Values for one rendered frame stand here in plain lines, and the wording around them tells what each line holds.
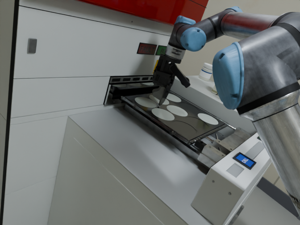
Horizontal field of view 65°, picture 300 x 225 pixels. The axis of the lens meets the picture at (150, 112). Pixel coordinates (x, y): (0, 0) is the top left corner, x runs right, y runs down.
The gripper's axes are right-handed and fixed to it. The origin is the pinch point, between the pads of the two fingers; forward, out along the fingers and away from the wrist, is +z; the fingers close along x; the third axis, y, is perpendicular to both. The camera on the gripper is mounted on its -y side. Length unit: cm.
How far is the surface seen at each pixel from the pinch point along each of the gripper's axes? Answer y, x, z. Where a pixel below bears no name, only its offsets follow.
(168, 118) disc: -3.0, 9.4, 1.8
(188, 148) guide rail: -12.0, 19.6, 7.1
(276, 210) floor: -145, -61, 92
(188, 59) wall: -48, -199, 10
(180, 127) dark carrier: -7.6, 14.2, 1.9
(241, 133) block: -38.1, 3.0, 1.9
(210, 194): -12.1, 47.5, 2.5
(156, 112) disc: 2.1, 7.2, 1.8
